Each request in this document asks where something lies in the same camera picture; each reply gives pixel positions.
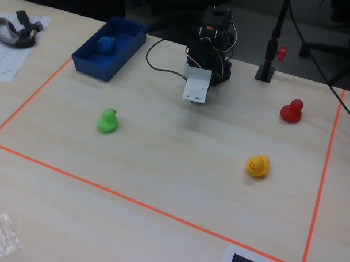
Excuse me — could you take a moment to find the black stand cable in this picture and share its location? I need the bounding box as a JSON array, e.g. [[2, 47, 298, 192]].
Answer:
[[283, 0, 350, 127]]

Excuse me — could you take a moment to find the black camera stand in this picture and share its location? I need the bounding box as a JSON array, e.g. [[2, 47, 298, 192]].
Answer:
[[254, 0, 293, 84]]

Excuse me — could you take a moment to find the green rubber duck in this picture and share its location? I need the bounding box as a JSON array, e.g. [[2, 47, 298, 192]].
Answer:
[[95, 107, 120, 135]]

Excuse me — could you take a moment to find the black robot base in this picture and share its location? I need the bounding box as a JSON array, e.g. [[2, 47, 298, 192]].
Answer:
[[184, 55, 233, 87]]

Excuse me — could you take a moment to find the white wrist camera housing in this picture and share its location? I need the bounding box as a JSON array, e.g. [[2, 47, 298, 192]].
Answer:
[[181, 64, 213, 106]]

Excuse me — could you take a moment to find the yellow rubber duck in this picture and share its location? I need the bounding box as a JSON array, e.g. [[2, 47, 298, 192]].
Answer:
[[245, 153, 271, 180]]

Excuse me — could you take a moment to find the clear plastic bag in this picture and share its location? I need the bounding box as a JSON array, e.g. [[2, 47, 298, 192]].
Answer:
[[0, 211, 23, 262]]

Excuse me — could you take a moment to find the printed white paper sheet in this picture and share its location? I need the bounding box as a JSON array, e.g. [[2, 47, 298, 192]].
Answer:
[[0, 10, 53, 84]]

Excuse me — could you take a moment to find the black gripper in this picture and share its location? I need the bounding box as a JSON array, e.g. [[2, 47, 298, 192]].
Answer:
[[208, 69, 222, 87]]

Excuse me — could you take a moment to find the orange tape strip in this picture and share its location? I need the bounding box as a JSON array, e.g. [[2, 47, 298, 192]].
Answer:
[[301, 88, 346, 262], [0, 141, 307, 262], [0, 54, 74, 143]]

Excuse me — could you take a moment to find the blue rubber duck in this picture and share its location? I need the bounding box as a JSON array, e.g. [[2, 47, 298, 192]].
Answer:
[[96, 35, 117, 56]]

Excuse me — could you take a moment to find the red rubber duck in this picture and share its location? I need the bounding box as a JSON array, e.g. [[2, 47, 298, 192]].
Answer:
[[279, 98, 305, 125]]

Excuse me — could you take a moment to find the white paper with black bar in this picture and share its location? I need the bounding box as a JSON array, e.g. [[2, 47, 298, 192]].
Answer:
[[221, 244, 302, 262]]

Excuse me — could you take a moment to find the black office chair base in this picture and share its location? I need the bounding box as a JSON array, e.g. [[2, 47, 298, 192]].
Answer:
[[297, 25, 350, 87]]

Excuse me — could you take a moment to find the red clamp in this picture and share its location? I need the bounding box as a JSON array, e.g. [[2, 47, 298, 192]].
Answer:
[[276, 44, 289, 61]]

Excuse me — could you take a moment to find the black grey hand tool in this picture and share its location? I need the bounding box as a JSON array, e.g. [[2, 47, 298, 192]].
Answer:
[[0, 9, 45, 50]]

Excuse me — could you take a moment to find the blue plastic box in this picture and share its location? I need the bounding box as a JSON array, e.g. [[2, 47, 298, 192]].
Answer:
[[70, 14, 148, 84]]

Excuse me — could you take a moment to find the black camera cable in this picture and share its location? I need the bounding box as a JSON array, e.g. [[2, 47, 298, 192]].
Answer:
[[145, 37, 188, 80]]

